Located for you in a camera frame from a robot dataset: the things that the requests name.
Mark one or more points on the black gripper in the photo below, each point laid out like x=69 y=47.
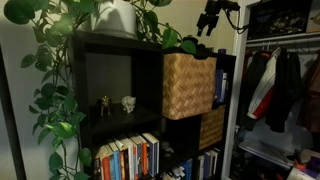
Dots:
x=213 y=7

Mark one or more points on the woven bamboo basket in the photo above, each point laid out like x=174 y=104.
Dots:
x=188 y=86
x=213 y=128

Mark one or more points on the black cube shelf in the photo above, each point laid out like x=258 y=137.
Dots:
x=146 y=83

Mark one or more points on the small purple object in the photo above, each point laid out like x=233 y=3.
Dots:
x=222 y=51

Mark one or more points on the blue circuits book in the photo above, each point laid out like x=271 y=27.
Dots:
x=219 y=86

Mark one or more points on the white book maroon band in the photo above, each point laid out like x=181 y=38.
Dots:
x=224 y=86

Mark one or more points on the dark hanging garment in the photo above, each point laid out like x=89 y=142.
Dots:
x=251 y=86

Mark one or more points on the dark storage box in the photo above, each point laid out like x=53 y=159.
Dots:
x=283 y=21

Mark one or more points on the white red jacket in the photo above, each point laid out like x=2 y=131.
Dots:
x=266 y=90

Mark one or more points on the white plant pot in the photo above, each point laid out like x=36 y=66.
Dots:
x=113 y=16

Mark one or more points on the black jacket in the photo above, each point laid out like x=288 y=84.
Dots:
x=283 y=90

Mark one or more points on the closet hanging rod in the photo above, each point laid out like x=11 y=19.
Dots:
x=310 y=45

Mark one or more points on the white elephant figurine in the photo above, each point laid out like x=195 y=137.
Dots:
x=128 y=104

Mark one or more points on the pale round stone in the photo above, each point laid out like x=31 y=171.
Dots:
x=168 y=152
x=165 y=144

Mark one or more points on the brown coat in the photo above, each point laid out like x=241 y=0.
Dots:
x=311 y=100

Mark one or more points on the gold animal figurine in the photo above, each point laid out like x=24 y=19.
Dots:
x=105 y=105

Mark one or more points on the row of books lower-right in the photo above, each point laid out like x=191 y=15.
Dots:
x=213 y=163

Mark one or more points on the white closet board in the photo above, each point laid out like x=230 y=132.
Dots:
x=263 y=151

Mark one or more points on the navy hardcover book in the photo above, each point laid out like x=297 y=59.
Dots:
x=154 y=155

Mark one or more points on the blue paperback book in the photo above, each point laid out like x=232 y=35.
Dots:
x=188 y=170

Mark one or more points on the orange spine book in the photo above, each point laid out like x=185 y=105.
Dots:
x=145 y=158

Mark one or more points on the white spine book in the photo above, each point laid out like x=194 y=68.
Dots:
x=130 y=161

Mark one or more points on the blue spine book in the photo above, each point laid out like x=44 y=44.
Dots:
x=116 y=165

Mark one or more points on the orange closet item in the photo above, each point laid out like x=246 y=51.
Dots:
x=299 y=165

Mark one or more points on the green pothos plant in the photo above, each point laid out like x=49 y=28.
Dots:
x=56 y=100

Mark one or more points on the red spine book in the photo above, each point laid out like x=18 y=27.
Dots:
x=106 y=168

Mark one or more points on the purple closet item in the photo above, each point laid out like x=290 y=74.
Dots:
x=313 y=165

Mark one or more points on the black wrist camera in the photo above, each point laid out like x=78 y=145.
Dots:
x=230 y=4

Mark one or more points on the white door frame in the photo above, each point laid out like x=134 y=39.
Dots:
x=235 y=100

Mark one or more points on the dark vertical post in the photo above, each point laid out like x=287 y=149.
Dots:
x=12 y=140

